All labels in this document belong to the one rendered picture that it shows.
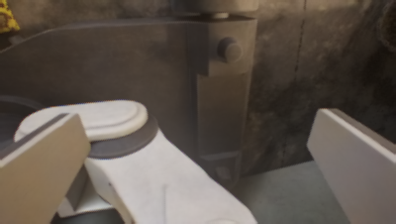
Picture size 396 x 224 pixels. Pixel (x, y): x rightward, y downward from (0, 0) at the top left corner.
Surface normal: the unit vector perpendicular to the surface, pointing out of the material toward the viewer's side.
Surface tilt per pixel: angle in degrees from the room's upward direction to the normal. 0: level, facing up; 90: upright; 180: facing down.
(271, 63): 0
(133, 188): 90
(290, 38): 0
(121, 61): 0
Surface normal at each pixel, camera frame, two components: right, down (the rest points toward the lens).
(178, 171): -0.02, -0.87
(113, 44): 0.19, 0.49
